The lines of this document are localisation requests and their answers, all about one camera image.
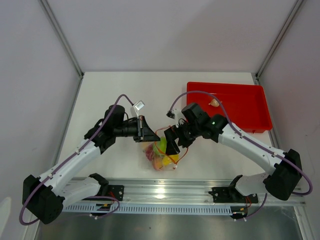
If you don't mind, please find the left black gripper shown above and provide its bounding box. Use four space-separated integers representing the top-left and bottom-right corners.
114 115 161 143

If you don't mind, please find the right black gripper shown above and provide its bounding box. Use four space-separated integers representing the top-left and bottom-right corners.
164 120 201 157

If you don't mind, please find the green apple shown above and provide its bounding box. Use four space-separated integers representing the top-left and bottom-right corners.
152 136 167 154

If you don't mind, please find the yellow pear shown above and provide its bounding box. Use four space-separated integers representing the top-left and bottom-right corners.
162 154 179 167

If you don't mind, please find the clear orange-zip bag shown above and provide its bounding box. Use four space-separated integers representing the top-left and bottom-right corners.
139 126 189 171

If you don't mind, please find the garlic bulb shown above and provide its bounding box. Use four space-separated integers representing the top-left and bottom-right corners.
208 99 221 108

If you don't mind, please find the red grape bunch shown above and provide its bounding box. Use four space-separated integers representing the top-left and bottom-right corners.
144 144 155 162

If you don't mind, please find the pink peach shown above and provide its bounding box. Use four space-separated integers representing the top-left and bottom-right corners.
152 160 163 171

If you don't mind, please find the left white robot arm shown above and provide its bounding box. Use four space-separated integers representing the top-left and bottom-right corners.
22 105 160 224

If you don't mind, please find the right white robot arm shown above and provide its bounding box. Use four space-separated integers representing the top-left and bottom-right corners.
164 103 302 202

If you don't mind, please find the red plastic tray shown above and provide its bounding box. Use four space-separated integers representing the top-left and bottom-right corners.
186 82 273 134

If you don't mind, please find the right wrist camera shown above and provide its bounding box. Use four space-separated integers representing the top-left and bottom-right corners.
166 108 181 121

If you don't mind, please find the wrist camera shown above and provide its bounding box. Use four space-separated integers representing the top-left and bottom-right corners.
166 108 181 121
130 100 145 117

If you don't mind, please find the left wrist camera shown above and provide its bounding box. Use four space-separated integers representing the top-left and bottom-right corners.
130 100 145 117

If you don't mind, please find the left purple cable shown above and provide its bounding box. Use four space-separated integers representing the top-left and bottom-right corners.
19 93 137 227

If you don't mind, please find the purple cable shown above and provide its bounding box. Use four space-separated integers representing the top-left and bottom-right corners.
169 90 314 221
19 93 137 227

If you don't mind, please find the aluminium mounting rail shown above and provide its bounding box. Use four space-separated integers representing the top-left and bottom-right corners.
62 177 306 207

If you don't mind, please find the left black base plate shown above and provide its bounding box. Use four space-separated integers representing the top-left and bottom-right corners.
106 185 125 202

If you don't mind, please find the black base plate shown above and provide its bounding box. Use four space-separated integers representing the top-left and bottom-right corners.
106 185 125 202
208 186 259 204

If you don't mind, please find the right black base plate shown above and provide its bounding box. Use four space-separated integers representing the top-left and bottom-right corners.
208 186 259 204

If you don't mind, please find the white slotted cable duct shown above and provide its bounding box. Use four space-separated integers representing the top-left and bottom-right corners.
63 203 243 216

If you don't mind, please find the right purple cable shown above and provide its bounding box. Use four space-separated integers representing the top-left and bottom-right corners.
169 90 314 221

